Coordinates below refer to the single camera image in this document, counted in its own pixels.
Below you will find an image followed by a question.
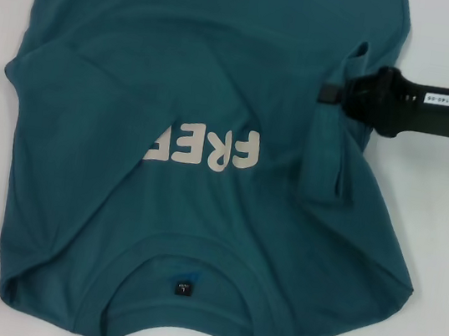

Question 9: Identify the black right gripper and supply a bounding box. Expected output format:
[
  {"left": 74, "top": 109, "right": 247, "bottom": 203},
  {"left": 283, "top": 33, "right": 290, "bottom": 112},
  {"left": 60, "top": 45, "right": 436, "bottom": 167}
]
[{"left": 314, "top": 56, "right": 449, "bottom": 146}]

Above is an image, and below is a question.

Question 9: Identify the teal blue FREE print T-shirt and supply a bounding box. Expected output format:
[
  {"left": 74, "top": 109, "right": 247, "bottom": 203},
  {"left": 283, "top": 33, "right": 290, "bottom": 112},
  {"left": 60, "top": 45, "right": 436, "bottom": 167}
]
[{"left": 0, "top": 0, "right": 449, "bottom": 336}]

